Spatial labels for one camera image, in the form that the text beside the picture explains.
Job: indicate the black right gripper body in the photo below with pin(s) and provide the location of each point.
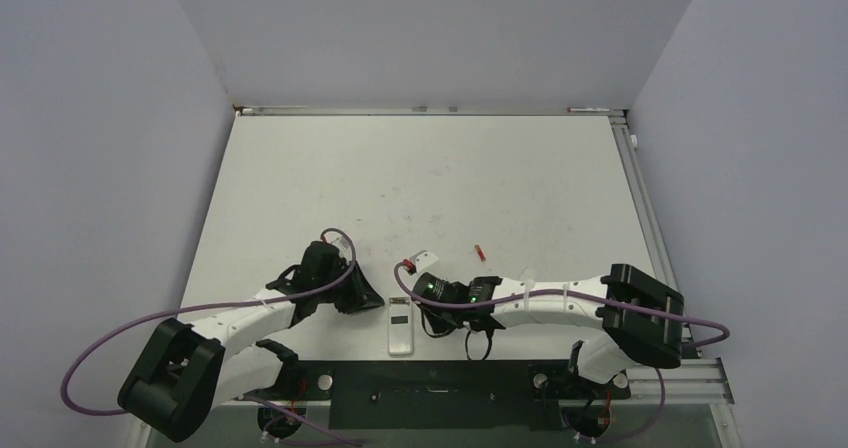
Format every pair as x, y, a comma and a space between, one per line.
441, 321

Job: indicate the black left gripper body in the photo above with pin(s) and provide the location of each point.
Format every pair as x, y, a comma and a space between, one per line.
338, 295

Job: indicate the red orange battery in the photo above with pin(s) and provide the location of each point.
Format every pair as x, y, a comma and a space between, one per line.
480, 253

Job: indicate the white red remote control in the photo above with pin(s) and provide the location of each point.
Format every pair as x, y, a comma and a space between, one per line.
400, 338

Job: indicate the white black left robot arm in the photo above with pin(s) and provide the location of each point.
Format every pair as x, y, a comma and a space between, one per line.
185, 370

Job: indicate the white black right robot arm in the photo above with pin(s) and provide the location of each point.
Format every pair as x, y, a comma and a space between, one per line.
630, 317

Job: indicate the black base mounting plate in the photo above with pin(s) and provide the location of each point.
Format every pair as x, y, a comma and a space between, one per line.
441, 394

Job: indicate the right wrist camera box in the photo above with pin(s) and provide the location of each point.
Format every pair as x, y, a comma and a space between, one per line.
420, 261

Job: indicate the aluminium back table rail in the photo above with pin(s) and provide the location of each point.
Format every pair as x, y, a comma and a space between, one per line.
424, 110

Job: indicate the aluminium table edge rail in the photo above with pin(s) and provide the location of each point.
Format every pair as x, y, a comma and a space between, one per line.
627, 149

